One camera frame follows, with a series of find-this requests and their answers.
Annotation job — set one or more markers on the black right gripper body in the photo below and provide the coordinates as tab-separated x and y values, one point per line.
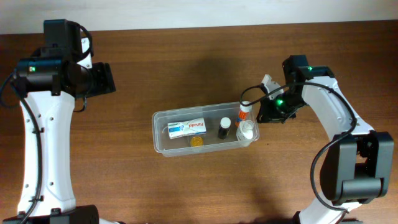
267	113

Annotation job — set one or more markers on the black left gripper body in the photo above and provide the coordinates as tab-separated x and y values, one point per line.
104	78

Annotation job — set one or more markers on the orange Redoxon tablet tube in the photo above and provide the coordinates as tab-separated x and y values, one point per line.
244	110

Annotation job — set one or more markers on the white labelled bottle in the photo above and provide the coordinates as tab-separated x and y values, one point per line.
245	130

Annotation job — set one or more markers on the dark bottle white cap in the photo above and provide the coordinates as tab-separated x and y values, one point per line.
223	131

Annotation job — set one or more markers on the small gold lid jar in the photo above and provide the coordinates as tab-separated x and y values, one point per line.
196	141

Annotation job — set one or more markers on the white Panadol box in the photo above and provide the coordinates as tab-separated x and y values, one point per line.
186	128

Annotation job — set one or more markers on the clear plastic container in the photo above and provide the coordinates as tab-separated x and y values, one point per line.
212	115

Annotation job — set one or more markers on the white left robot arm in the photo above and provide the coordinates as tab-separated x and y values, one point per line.
47	84

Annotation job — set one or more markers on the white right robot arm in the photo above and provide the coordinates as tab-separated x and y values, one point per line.
355	166

